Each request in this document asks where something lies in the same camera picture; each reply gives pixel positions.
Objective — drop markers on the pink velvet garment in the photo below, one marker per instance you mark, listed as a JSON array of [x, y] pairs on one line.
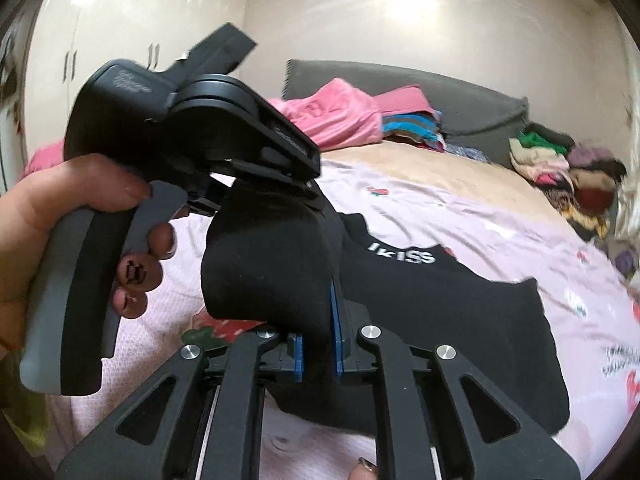
[[330, 110]]

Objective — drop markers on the pink cloth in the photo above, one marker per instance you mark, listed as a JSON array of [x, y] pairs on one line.
[[45, 160]]

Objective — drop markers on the stack of folded clothes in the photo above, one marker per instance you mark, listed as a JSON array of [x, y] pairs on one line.
[[415, 125]]

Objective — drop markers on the person's right hand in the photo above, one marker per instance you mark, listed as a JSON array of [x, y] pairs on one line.
[[364, 471]]

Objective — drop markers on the light pink floral sheet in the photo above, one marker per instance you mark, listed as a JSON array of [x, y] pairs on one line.
[[500, 230]]

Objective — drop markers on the person's left hand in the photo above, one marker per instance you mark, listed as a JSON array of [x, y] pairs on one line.
[[35, 220]]

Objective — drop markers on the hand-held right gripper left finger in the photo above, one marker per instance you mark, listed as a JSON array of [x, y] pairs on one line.
[[299, 360]]

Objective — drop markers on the white wardrobe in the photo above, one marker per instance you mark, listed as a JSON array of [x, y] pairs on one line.
[[100, 20]]

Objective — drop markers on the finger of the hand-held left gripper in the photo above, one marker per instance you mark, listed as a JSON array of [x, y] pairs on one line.
[[270, 169]]

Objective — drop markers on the pile of loose clothes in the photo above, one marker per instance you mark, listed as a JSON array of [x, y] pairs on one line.
[[575, 180]]

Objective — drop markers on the beige bed sheet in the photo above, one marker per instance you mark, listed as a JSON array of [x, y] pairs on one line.
[[450, 170]]

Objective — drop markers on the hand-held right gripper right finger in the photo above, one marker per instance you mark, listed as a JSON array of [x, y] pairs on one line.
[[337, 340]]

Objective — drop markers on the black printed t-shirt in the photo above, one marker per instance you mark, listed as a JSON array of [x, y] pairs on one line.
[[450, 320]]

